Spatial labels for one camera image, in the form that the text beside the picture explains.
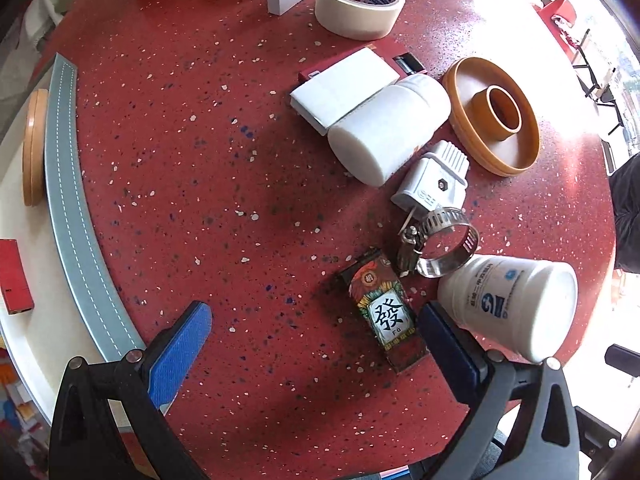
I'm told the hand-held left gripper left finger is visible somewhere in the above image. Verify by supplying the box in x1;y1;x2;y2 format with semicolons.
48;301;213;480

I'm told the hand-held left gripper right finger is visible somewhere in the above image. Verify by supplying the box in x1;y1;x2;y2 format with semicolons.
417;301;583;480

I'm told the dark patterned small box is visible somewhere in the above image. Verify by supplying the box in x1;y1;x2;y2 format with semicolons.
336;247;431;375

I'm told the white plastic bottle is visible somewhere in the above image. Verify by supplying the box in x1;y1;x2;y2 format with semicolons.
437;254;579;365

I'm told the metal hose clamp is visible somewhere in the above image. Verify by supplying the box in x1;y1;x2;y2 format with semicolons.
397;206;481;279

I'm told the white electric plug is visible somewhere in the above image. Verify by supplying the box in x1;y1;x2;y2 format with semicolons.
391;141;471;213

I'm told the plain red small box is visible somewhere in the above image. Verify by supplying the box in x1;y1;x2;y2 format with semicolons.
0;239;36;316

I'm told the grey stitched rim tray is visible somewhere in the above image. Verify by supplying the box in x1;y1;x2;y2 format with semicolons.
0;52;161;416

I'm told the tan plastic ring dish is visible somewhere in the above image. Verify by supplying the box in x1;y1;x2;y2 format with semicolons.
442;56;542;177

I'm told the large white foam cylinder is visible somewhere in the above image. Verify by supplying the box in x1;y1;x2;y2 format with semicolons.
327;74;452;187

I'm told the round wooden disc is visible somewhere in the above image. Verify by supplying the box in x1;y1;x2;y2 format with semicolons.
22;88;49;207

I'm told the white foam block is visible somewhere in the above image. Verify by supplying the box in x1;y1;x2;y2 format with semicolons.
290;47;401;136

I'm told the red gold-print small box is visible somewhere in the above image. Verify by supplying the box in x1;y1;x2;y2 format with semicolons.
298;42;426;83

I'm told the dark cloth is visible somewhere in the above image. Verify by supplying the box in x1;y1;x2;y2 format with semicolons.
610;152;640;273

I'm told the cream masking tape roll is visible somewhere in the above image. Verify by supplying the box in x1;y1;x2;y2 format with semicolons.
315;0;407;41

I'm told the red chair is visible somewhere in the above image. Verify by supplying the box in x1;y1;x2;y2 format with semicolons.
537;0;583;56

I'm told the black metal chair frame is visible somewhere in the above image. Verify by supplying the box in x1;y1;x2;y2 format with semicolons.
570;35;640;136

